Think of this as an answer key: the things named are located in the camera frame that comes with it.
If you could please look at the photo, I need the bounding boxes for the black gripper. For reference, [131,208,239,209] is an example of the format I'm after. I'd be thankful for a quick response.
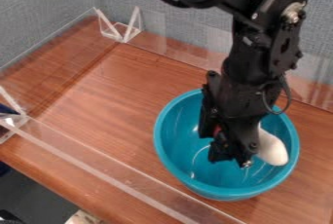
[199,70,282,168]

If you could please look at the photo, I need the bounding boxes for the plush mushroom with brown cap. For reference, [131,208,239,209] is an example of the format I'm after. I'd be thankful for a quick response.
[211,122,290,167]

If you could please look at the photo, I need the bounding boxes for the blue plastic bowl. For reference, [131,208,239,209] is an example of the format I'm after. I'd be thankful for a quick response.
[154,90,301,202]

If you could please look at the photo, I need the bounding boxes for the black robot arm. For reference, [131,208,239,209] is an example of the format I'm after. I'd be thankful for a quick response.
[162,0,308,168]

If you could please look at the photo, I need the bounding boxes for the clear acrylic back barrier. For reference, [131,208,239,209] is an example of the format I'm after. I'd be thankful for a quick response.
[92,6,333,114]

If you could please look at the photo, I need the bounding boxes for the clear acrylic barrier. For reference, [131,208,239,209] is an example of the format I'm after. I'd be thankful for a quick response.
[0,7,95,73]
[92,6,333,114]
[0,115,246,224]

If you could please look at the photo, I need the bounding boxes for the clear acrylic front barrier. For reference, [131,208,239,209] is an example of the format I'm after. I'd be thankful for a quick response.
[0,115,246,224]

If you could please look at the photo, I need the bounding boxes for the clear acrylic left barrier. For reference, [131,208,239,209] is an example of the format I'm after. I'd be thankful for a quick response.
[0,7,95,73]

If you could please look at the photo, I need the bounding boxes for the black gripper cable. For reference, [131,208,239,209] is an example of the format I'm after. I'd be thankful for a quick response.
[259,73,294,115]

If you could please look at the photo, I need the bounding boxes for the clear acrylic left bracket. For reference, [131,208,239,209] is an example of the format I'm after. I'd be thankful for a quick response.
[0,86,28,145]

